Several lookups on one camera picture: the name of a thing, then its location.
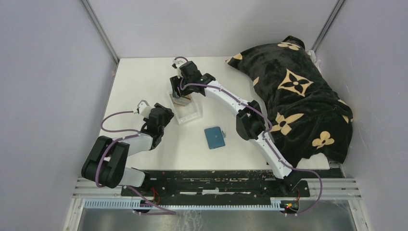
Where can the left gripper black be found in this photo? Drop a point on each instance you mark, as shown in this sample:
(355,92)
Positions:
(168,115)

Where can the white crumpled cloth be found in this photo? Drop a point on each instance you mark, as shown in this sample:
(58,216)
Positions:
(314,59)

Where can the white slotted cable duct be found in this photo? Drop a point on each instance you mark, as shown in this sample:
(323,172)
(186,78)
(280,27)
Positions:
(139,204)

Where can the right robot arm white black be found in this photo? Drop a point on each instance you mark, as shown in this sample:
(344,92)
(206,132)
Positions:
(250,122)

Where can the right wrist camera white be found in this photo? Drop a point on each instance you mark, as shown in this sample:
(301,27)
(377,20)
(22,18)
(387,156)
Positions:
(176,65)

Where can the clear plastic tray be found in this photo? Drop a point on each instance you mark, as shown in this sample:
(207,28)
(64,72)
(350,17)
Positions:
(185,114)

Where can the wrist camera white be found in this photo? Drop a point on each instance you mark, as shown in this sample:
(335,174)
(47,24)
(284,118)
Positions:
(176,65)
(143,108)

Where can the aluminium rail frame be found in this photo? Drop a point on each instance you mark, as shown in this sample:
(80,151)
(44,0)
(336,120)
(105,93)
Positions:
(321,190)

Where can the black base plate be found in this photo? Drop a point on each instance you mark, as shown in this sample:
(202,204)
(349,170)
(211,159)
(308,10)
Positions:
(217,187)

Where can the black blanket with beige flowers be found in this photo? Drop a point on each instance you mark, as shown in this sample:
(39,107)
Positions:
(308,117)

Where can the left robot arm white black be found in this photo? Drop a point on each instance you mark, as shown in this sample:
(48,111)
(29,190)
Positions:
(106,162)

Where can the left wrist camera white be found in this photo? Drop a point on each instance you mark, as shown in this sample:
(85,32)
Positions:
(143,108)

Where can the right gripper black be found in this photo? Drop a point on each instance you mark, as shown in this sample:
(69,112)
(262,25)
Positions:
(175,82)

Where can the stack of cards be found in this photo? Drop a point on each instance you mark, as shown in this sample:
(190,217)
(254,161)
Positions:
(181,100)

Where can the blue leather card holder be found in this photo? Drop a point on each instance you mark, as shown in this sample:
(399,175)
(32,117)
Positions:
(215,137)

